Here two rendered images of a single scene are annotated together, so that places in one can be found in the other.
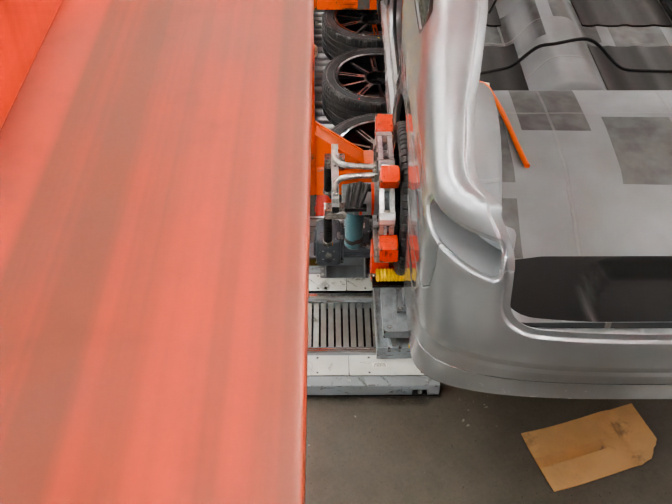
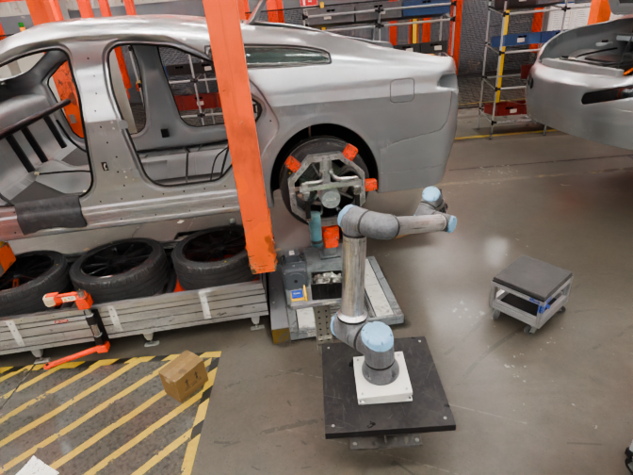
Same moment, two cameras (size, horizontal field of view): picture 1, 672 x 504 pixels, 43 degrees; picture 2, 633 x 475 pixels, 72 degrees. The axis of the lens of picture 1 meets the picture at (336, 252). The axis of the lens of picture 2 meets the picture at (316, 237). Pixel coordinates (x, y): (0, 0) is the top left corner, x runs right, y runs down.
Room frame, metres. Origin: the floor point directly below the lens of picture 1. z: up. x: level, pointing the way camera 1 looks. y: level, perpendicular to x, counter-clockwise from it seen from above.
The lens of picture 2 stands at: (3.20, 2.67, 2.03)
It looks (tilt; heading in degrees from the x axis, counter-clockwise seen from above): 28 degrees down; 266
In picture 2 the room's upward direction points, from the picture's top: 5 degrees counter-clockwise
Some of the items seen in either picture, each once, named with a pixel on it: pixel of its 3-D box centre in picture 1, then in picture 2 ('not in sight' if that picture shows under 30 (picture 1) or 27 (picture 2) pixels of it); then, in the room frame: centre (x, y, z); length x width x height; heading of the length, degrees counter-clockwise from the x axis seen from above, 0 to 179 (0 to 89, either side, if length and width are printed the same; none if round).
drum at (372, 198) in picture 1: (366, 198); (328, 194); (2.87, -0.13, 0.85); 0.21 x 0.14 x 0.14; 91
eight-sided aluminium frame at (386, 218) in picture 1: (382, 198); (327, 190); (2.87, -0.20, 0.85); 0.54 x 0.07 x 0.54; 1
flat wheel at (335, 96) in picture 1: (376, 91); (121, 270); (4.46, -0.24, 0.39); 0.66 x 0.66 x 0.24
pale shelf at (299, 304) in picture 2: not in sight; (325, 295); (3.01, 0.48, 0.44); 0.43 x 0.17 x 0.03; 1
